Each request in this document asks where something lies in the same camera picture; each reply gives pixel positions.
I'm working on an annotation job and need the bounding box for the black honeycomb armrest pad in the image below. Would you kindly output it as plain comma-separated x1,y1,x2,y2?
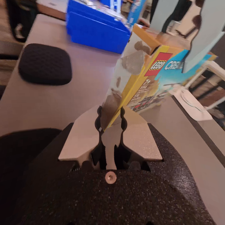
18,43,73,86

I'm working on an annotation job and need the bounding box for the blue plastic bin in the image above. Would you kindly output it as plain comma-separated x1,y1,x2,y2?
66,0,132,54

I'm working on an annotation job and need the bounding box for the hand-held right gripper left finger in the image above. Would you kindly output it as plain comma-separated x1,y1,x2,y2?
58,105,107,166

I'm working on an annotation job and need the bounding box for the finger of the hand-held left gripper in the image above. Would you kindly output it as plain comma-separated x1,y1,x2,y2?
182,0,225,74
149,0,192,34

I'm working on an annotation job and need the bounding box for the grey table with wooden edge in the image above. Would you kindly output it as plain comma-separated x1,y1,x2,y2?
38,0,69,21

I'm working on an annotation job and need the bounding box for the blue lego box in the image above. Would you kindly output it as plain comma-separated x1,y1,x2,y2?
127,0,147,29

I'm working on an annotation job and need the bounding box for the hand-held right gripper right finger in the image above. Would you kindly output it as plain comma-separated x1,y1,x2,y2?
114,105,163,169

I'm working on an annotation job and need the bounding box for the tablet with pale frame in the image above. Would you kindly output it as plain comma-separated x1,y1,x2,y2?
184,62,225,107

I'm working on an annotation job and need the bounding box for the yellow lego set box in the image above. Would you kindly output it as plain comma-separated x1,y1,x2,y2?
100,24,218,132

